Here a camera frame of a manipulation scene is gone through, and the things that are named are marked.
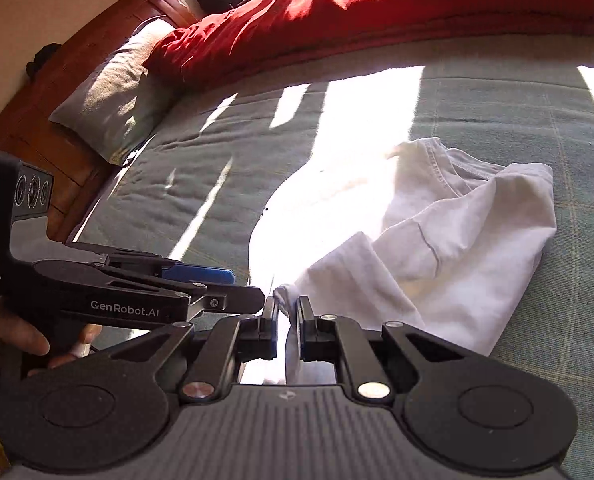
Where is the white printed t-shirt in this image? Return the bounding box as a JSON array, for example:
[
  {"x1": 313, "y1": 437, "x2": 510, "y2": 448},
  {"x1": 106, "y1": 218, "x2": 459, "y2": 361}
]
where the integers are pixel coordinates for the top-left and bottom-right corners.
[{"x1": 244, "y1": 138, "x2": 557, "y2": 385}]

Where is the person left hand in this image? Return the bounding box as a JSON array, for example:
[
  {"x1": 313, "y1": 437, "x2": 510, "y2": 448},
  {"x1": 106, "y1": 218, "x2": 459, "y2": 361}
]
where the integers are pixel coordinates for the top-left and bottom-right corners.
[{"x1": 0, "y1": 299, "x2": 102, "y2": 370}]

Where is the wooden headboard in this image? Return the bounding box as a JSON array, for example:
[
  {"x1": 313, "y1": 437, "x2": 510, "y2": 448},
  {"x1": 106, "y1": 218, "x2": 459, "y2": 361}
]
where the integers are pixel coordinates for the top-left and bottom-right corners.
[{"x1": 0, "y1": 0, "x2": 196, "y2": 242}]

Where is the green plaid pillow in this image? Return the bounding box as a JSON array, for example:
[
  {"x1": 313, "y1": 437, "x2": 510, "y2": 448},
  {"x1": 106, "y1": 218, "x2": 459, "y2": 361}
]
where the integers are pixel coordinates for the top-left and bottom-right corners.
[{"x1": 49, "y1": 16, "x2": 175, "y2": 166}]

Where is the green plaid bed blanket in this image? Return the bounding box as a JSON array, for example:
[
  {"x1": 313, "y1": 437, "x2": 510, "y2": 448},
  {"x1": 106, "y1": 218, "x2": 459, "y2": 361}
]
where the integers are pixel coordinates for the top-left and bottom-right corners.
[{"x1": 76, "y1": 36, "x2": 594, "y2": 479}]

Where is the red duvet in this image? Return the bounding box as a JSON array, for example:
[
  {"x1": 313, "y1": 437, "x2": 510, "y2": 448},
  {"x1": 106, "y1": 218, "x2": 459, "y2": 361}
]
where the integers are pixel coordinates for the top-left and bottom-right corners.
[{"x1": 144, "y1": 0, "x2": 594, "y2": 90}]

